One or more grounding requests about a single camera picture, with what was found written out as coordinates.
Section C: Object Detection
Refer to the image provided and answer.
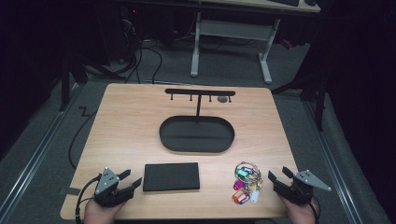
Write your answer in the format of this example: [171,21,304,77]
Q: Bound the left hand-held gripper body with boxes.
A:
[92,166,135,209]

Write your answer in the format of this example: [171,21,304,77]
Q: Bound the black keyboard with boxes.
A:
[268,0,301,7]

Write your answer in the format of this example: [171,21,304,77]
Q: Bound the black metal stand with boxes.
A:
[58,50,90,113]
[270,73,330,133]

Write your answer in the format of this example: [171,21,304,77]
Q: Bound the white-framed desk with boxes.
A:
[189,0,321,85]

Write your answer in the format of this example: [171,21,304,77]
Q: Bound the black floor cable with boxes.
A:
[67,106,98,171]

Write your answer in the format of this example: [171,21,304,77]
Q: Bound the person's right hand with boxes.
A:
[277,195,320,224]

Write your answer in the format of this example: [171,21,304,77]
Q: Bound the dark computer tower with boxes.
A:
[120,6,139,64]

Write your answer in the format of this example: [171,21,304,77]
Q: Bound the grey tape strip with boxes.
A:
[58,186,82,197]

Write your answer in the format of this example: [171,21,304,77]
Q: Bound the bundle of black cables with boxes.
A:
[83,18,163,85]

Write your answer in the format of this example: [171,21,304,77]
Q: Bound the key ring with coloured tags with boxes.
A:
[231,161,264,205]

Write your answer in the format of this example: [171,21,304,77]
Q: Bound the person's left hand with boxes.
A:
[83,198,126,224]

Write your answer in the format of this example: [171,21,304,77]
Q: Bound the hand-held gripper cable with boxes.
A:
[74,175,103,224]
[307,199,320,224]

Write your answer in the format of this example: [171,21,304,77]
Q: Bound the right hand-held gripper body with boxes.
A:
[273,169,332,206]

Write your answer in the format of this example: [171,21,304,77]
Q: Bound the right hand-held gripper cable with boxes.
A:
[307,199,320,224]

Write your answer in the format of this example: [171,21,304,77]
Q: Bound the left hand-held gripper cable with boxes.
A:
[74,175,103,224]

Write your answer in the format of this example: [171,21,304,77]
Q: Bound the red object under desk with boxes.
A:
[280,38,294,51]

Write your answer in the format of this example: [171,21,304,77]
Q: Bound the black wallet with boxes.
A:
[142,161,201,192]

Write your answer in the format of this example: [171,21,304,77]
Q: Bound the black key stand with tray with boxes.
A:
[159,88,236,154]

